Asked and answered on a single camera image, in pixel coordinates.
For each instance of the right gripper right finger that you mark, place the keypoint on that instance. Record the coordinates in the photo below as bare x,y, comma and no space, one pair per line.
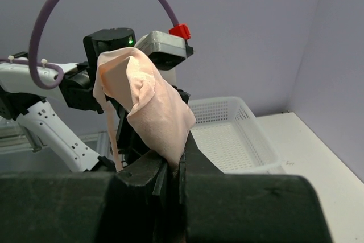
250,207

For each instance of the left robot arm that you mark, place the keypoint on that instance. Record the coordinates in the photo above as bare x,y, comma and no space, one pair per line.
25,103

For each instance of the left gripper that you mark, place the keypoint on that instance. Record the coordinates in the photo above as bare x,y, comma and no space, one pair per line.
125,123

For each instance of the aluminium frame rail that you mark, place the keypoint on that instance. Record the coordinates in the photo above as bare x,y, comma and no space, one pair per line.
15,136

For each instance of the pink bra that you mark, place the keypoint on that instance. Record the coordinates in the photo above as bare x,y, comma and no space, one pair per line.
127,75

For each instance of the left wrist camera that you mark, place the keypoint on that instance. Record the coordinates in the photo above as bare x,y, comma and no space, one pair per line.
166,51

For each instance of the white plastic basket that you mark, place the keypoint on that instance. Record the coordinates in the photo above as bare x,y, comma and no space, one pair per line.
229,135

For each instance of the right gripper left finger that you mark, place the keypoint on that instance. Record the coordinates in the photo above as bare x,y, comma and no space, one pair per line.
85,207

